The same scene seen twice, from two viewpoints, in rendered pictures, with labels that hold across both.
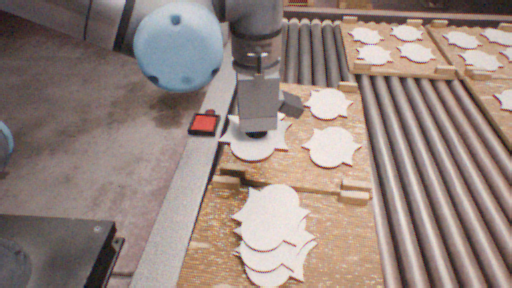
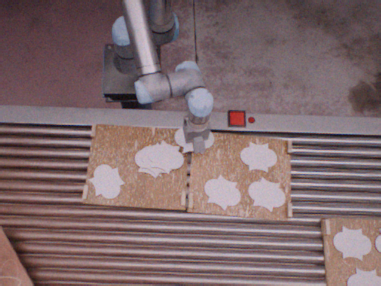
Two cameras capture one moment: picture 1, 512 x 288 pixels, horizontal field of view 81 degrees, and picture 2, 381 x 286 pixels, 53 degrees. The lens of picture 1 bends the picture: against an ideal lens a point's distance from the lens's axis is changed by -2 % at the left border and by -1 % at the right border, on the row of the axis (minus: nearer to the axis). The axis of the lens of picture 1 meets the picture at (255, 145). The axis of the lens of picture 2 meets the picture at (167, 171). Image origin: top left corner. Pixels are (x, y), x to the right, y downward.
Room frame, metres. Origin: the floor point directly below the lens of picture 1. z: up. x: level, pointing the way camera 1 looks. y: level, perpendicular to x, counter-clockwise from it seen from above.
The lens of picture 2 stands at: (0.27, -0.56, 2.42)
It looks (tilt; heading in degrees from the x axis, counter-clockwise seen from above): 72 degrees down; 85
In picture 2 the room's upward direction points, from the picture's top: 1 degrees clockwise
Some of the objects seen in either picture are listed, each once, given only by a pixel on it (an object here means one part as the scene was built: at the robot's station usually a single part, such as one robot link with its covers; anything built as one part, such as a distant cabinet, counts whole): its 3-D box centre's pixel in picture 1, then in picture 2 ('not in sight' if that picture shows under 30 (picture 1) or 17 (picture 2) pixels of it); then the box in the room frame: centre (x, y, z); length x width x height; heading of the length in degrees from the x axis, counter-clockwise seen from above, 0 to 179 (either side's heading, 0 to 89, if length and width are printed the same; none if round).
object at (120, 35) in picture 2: not in sight; (128, 36); (0.20, 0.45, 1.11); 0.13 x 0.12 x 0.14; 11
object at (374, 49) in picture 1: (390, 44); (380, 264); (1.09, -0.52, 0.94); 0.41 x 0.35 x 0.04; 173
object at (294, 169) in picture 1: (298, 128); (239, 175); (0.62, -0.12, 0.93); 0.41 x 0.35 x 0.02; 170
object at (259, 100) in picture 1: (269, 89); (196, 133); (0.43, -0.02, 1.18); 0.12 x 0.09 x 0.16; 96
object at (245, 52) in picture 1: (256, 45); (197, 118); (0.42, 0.00, 1.26); 0.08 x 0.08 x 0.05
